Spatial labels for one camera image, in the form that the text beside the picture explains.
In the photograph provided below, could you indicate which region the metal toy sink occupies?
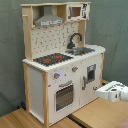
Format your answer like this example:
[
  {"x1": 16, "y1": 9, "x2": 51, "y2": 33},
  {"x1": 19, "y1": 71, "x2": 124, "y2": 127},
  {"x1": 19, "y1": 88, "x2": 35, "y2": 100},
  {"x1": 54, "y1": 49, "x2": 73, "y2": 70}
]
[{"x1": 65, "y1": 47, "x2": 95, "y2": 55}]

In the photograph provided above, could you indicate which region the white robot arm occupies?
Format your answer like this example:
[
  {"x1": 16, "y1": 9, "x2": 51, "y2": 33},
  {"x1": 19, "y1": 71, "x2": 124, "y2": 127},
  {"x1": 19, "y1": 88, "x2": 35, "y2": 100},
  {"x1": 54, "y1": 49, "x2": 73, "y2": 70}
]
[{"x1": 96, "y1": 81, "x2": 128, "y2": 102}]

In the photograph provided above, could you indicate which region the toy microwave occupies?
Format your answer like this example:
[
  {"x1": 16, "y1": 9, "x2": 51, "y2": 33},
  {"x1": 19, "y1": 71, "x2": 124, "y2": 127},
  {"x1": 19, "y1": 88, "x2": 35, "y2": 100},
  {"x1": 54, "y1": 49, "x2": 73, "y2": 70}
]
[{"x1": 67, "y1": 3, "x2": 90, "y2": 21}]

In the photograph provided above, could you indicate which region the white oven door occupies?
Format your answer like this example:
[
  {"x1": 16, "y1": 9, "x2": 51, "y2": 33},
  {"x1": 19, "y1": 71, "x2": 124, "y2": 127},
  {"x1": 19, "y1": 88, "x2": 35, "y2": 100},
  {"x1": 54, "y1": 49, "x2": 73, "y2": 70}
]
[{"x1": 48, "y1": 79, "x2": 80, "y2": 124}]

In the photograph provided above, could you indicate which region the red stove knob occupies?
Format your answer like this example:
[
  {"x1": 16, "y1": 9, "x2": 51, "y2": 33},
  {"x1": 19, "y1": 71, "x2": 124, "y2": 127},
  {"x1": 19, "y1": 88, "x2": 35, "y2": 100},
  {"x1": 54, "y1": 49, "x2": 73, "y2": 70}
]
[
  {"x1": 54, "y1": 73, "x2": 60, "y2": 79},
  {"x1": 71, "y1": 65, "x2": 79, "y2": 73}
]

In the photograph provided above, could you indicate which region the grey range hood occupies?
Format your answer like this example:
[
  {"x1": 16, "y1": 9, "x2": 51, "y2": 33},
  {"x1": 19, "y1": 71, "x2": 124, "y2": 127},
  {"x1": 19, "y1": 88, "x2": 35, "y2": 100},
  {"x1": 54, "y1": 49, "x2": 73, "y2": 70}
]
[{"x1": 34, "y1": 5, "x2": 64, "y2": 27}]

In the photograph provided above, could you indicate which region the wooden toy kitchen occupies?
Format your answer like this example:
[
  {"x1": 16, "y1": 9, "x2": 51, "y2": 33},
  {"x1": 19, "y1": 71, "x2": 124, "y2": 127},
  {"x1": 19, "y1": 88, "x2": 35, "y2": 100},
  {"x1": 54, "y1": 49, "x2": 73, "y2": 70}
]
[{"x1": 22, "y1": 2, "x2": 105, "y2": 127}]

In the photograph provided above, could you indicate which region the left red stove knob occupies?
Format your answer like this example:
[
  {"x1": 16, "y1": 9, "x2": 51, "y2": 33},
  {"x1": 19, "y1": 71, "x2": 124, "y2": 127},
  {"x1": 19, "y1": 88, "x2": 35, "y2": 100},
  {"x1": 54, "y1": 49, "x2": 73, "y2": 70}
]
[{"x1": 54, "y1": 73, "x2": 60, "y2": 79}]

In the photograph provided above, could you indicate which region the black toy stovetop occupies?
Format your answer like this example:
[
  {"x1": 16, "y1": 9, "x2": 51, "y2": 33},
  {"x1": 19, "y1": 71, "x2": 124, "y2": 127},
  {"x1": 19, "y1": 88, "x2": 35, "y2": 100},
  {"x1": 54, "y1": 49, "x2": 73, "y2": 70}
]
[{"x1": 34, "y1": 53, "x2": 70, "y2": 66}]

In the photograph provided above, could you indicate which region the black toy faucet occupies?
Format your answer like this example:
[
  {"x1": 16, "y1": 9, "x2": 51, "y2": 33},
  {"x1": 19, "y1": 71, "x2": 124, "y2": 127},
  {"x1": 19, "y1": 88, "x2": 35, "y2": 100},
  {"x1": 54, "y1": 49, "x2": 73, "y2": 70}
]
[{"x1": 67, "y1": 33, "x2": 82, "y2": 49}]

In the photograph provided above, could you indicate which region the right red stove knob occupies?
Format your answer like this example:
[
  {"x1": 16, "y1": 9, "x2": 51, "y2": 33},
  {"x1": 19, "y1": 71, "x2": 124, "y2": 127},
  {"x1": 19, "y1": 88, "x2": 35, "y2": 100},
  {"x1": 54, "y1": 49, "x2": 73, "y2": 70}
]
[{"x1": 71, "y1": 65, "x2": 79, "y2": 73}]

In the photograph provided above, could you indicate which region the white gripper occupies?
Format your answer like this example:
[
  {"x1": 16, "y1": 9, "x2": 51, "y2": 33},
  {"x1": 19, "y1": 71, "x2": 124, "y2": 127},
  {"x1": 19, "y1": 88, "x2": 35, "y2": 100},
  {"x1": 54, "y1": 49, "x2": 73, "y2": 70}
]
[{"x1": 96, "y1": 81, "x2": 126, "y2": 102}]

